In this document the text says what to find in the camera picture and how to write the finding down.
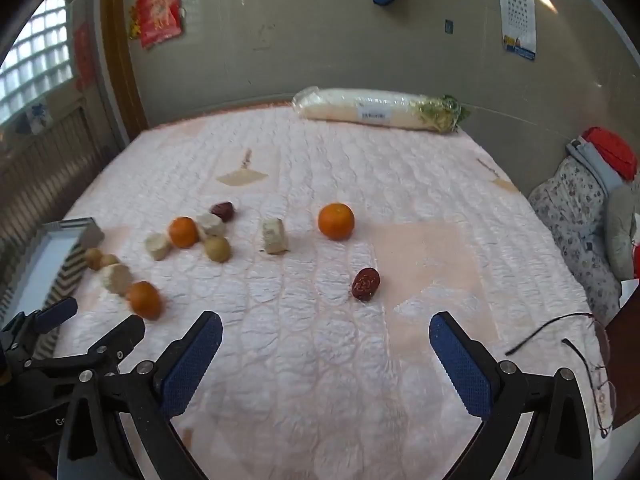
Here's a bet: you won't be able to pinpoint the floral quilt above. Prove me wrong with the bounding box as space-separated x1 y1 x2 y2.
529 157 623 323

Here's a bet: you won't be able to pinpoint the grey cloth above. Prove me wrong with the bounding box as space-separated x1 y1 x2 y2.
606 185 640 281

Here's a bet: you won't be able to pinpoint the red wall poster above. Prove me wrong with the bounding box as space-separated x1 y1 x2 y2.
136 0 182 50

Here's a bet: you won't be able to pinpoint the blue flower sticker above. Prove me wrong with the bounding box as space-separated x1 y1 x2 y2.
27 102 53 133

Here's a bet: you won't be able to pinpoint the striped-rim white tray box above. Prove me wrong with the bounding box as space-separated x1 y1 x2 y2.
0 217 106 356

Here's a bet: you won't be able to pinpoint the blue-grey cloth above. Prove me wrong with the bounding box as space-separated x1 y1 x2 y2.
566 139 626 196

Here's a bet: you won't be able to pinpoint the metal door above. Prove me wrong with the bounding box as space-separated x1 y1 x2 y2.
0 85 126 261

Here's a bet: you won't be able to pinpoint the thin-frame eyeglasses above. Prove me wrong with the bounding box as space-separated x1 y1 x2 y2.
560 337 616 438

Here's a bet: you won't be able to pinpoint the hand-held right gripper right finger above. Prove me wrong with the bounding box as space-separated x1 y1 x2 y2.
428 311 608 480

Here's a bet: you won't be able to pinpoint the plastic-wrapped white radish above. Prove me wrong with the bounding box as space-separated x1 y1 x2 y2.
291 86 472 135

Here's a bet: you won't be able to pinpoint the orange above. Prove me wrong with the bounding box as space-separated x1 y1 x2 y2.
318 203 356 241
168 216 199 249
127 281 163 320

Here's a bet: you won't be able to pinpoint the wooden cabinet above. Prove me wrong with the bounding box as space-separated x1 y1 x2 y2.
605 280 640 428

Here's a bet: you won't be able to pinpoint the glass block window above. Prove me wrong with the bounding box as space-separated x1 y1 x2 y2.
0 0 71 126

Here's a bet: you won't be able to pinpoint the wooden door frame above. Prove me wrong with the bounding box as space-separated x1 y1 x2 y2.
100 0 148 143

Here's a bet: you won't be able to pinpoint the eye chart poster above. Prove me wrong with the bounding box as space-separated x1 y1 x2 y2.
495 0 537 61

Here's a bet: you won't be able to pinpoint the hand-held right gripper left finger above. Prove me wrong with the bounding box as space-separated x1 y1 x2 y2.
57 311 223 480

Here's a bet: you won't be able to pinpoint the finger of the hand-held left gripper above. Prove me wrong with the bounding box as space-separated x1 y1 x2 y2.
0 296 79 361
30 314 147 375

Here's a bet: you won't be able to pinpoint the pink quilted bedspread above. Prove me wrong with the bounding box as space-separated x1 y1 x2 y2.
47 102 613 480

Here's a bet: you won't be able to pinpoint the red cloth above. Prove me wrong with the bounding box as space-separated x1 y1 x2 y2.
581 127 638 181

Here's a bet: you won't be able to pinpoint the red window sticker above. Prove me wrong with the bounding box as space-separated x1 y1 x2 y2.
74 22 96 91

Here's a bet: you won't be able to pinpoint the beige cut yam chunk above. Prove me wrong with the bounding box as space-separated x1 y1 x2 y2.
144 233 173 261
100 263 133 295
196 213 227 241
262 217 290 254

